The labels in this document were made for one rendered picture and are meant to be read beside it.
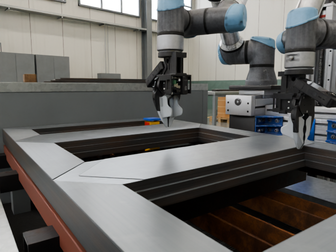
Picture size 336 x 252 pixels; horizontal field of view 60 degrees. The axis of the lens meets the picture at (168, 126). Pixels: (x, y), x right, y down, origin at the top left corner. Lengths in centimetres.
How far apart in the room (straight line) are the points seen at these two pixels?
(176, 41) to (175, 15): 7
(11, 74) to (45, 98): 780
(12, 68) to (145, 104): 779
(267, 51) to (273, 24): 1064
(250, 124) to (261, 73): 25
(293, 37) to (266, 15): 1149
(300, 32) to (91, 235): 67
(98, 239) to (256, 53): 123
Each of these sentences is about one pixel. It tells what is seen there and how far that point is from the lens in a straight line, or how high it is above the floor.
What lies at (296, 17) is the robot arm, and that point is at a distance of 85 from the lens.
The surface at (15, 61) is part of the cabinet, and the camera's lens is 921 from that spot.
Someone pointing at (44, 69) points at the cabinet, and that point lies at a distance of 945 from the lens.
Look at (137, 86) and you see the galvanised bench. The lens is 153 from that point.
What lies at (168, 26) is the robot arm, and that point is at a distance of 82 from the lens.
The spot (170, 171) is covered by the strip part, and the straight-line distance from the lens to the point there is 57.
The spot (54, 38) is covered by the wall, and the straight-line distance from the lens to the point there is 1034.
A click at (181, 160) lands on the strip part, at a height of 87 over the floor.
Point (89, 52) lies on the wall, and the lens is 1082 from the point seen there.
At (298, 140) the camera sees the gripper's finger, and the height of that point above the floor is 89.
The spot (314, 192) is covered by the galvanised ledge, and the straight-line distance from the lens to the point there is 112.
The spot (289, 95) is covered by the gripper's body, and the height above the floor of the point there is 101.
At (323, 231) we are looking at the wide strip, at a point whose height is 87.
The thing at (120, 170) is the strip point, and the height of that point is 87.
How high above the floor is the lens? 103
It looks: 8 degrees down
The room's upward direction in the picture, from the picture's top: straight up
